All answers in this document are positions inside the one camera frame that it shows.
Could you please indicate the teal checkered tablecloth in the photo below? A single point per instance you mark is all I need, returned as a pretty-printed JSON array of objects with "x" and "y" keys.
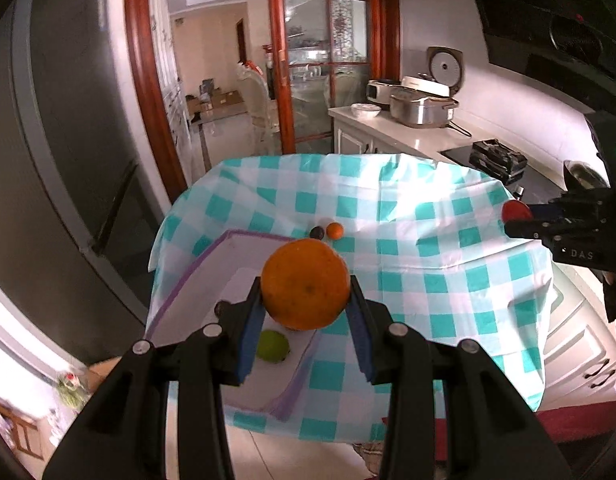
[{"x": 437, "y": 270}]

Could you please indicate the glass partition door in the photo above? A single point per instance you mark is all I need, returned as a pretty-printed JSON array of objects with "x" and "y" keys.
[{"x": 328, "y": 85}]

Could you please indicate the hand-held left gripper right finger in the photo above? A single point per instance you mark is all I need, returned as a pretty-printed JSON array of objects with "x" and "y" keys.
[{"x": 360, "y": 340}]

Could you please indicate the small orange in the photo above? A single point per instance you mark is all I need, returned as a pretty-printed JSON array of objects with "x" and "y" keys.
[
  {"x": 334, "y": 230},
  {"x": 305, "y": 285}
]

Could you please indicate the black range hood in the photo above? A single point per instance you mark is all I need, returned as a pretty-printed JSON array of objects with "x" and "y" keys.
[{"x": 537, "y": 10}]

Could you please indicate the steel cooker with white lid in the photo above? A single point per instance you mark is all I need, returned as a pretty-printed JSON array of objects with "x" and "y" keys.
[{"x": 422, "y": 107}]

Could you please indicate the clear plastic cover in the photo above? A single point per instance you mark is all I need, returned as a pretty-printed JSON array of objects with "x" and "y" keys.
[{"x": 258, "y": 100}]

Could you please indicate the grey refrigerator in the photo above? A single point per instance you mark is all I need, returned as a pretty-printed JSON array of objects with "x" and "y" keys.
[{"x": 63, "y": 135}]

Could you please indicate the silver kitchen appliance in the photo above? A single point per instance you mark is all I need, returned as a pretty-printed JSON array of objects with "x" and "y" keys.
[{"x": 380, "y": 92}]

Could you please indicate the white bowl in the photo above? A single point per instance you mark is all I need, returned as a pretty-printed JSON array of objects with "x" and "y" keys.
[{"x": 366, "y": 110}]

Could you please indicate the red tomato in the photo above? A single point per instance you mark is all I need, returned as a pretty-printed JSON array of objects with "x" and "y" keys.
[{"x": 516, "y": 209}]

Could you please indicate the purple box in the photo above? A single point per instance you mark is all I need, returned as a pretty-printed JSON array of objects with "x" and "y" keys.
[{"x": 213, "y": 280}]

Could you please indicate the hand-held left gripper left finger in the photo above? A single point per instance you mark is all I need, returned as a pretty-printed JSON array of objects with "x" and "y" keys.
[{"x": 250, "y": 340}]

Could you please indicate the black case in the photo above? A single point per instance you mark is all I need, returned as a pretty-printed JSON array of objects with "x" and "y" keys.
[{"x": 497, "y": 160}]

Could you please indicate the green tomato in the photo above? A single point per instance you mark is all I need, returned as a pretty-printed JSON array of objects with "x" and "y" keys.
[{"x": 273, "y": 345}]

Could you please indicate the person's right hand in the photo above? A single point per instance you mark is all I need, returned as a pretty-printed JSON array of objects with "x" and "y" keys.
[{"x": 615, "y": 305}]

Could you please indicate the cardboard boxes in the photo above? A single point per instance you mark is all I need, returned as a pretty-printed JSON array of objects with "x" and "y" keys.
[{"x": 223, "y": 100}]

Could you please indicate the black induction cooktop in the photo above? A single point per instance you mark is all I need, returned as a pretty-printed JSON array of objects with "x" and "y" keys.
[{"x": 537, "y": 180}]

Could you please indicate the potted plant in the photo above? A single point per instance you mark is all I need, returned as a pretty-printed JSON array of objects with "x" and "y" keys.
[{"x": 70, "y": 390}]

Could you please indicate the dark round fruit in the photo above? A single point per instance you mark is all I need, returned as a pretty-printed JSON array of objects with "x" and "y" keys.
[{"x": 316, "y": 233}]

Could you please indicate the wooden door frame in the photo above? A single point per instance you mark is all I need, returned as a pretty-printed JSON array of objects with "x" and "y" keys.
[{"x": 143, "y": 85}]

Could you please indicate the rice cooker with open lid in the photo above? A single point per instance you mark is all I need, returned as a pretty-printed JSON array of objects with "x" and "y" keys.
[{"x": 445, "y": 67}]

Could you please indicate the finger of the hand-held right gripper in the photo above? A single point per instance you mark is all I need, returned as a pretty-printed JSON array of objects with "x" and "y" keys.
[
  {"x": 530, "y": 229},
  {"x": 547, "y": 210}
]

